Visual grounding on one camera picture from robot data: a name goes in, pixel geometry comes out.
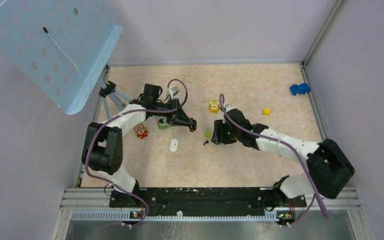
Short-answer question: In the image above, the green wooden cube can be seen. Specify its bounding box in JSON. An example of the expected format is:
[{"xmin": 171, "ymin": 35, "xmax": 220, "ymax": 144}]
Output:
[{"xmin": 203, "ymin": 130, "xmax": 212, "ymax": 139}]

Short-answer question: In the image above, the aluminium frame rail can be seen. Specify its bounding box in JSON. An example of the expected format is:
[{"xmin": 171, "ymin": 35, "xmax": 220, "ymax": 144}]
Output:
[{"xmin": 59, "ymin": 187, "xmax": 362, "ymax": 222}]

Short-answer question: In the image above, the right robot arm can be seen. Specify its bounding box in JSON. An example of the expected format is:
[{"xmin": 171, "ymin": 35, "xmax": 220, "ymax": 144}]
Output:
[{"xmin": 211, "ymin": 104, "xmax": 355, "ymax": 206}]

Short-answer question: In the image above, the white earbud charging case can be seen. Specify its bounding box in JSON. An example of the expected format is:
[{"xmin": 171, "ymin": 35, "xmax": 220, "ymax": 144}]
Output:
[{"xmin": 168, "ymin": 138, "xmax": 179, "ymax": 153}]

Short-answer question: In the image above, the red owl block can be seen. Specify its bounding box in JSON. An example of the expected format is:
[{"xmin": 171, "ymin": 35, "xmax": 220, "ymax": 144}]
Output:
[{"xmin": 133, "ymin": 123, "xmax": 148, "ymax": 139}]

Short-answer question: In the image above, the yellow owl block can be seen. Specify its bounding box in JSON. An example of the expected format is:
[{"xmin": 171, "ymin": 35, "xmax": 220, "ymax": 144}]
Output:
[{"xmin": 208, "ymin": 100, "xmax": 220, "ymax": 113}]

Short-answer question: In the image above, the light blue perforated tray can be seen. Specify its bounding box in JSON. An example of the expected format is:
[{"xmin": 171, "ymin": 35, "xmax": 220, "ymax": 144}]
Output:
[{"xmin": 0, "ymin": 0, "xmax": 123, "ymax": 115}]

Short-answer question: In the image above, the light blue tripod stand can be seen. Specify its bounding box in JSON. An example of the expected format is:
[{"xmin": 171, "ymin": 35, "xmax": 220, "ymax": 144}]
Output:
[{"xmin": 93, "ymin": 64, "xmax": 132, "ymax": 120}]

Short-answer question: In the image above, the blue toy car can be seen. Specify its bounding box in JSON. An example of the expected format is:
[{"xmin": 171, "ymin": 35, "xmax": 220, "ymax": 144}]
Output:
[{"xmin": 289, "ymin": 83, "xmax": 311, "ymax": 96}]

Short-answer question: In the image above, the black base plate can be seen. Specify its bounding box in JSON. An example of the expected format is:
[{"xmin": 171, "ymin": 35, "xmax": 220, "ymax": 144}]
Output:
[{"xmin": 109, "ymin": 187, "xmax": 307, "ymax": 218}]

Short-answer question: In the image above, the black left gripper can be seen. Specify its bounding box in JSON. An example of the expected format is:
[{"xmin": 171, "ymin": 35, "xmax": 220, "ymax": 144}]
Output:
[{"xmin": 152, "ymin": 97, "xmax": 193, "ymax": 126}]

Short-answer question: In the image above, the black earbud charging case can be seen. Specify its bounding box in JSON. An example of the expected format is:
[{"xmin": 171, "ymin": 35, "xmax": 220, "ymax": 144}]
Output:
[{"xmin": 189, "ymin": 118, "xmax": 197, "ymax": 132}]

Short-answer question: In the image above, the yellow wooden cube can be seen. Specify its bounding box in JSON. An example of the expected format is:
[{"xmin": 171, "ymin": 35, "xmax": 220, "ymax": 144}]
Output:
[{"xmin": 262, "ymin": 108, "xmax": 271, "ymax": 116}]

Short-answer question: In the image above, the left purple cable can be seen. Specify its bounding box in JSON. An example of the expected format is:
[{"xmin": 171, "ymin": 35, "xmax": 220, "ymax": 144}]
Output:
[{"xmin": 83, "ymin": 78, "xmax": 189, "ymax": 229}]

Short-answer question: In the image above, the green owl block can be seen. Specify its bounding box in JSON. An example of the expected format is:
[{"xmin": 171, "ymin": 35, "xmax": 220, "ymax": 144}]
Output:
[{"xmin": 157, "ymin": 121, "xmax": 172, "ymax": 130}]

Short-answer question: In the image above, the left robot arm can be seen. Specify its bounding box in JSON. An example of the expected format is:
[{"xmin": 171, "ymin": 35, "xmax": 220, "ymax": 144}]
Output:
[{"xmin": 82, "ymin": 84, "xmax": 197, "ymax": 207}]

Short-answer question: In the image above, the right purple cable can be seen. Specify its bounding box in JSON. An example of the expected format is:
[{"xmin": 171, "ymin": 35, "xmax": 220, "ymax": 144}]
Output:
[{"xmin": 219, "ymin": 93, "xmax": 329, "ymax": 227}]

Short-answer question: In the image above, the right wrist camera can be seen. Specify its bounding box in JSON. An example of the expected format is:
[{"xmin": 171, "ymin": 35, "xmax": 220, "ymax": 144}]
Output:
[{"xmin": 224, "ymin": 104, "xmax": 237, "ymax": 113}]

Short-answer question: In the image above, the purple cable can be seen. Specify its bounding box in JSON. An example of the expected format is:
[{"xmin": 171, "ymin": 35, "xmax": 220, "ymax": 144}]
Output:
[
  {"xmin": 219, "ymin": 93, "xmax": 329, "ymax": 227},
  {"xmin": 83, "ymin": 78, "xmax": 189, "ymax": 229}
]

